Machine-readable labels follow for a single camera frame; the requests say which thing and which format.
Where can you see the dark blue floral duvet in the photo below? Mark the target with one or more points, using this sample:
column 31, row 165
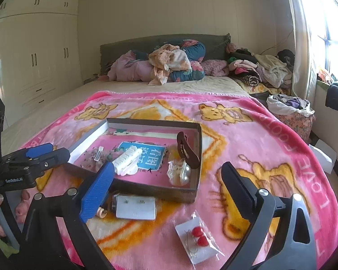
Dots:
column 186, row 76

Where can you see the bed with beige sheet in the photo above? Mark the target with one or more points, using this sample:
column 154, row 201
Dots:
column 59, row 104

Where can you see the brown hair claw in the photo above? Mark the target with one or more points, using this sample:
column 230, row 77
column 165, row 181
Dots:
column 186, row 152

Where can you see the silver earring packet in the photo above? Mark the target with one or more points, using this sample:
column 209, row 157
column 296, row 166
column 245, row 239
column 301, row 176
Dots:
column 135, row 206

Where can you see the small orange cloth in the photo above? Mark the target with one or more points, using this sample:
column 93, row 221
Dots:
column 326, row 76

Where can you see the beige floral cloth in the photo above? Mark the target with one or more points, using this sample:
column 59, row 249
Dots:
column 169, row 59

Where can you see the yellow pearl clip packet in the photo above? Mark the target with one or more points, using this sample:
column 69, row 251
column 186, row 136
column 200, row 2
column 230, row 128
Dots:
column 180, row 174

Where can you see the small clear earring packet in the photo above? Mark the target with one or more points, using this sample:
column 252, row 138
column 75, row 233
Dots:
column 99, row 153

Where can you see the shallow grey cardboard box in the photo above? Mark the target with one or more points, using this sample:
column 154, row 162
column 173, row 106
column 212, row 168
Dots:
column 157, row 194

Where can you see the floral bag of clothes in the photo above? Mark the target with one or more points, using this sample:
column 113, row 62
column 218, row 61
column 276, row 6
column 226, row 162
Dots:
column 293, row 118

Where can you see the white comb hair clip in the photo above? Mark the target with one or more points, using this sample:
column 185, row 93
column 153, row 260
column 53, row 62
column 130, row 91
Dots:
column 125, row 160

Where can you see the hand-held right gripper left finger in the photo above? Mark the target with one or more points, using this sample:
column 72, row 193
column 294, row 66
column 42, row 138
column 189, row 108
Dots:
column 98, row 191

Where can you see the pile of clothes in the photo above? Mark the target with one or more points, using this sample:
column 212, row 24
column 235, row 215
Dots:
column 259, row 67

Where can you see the green bead earrings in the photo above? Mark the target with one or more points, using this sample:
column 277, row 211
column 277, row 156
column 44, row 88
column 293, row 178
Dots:
column 112, row 152

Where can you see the cream built-in wardrobe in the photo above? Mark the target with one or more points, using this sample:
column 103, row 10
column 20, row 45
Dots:
column 31, row 62

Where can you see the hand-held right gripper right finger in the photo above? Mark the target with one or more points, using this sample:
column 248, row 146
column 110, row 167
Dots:
column 236, row 185

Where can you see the mauve knitted blanket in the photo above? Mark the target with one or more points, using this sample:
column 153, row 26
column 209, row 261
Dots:
column 214, row 67

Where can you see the red earring packet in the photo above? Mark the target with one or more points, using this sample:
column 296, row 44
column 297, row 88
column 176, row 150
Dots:
column 197, row 239

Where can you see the pink book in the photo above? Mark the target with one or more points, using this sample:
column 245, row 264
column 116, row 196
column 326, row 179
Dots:
column 155, row 178

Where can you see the white box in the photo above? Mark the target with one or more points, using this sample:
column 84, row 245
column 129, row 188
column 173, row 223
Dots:
column 322, row 157

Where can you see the pink printed fleece blanket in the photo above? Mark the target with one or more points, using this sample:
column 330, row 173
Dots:
column 242, row 135

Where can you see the cream curtain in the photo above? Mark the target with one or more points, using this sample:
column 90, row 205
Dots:
column 301, row 47

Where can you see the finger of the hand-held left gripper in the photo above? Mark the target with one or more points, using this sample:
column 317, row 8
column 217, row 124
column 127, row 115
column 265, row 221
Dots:
column 40, row 149
column 56, row 157

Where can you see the pale pink quilt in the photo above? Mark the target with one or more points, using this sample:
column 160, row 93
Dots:
column 129, row 70

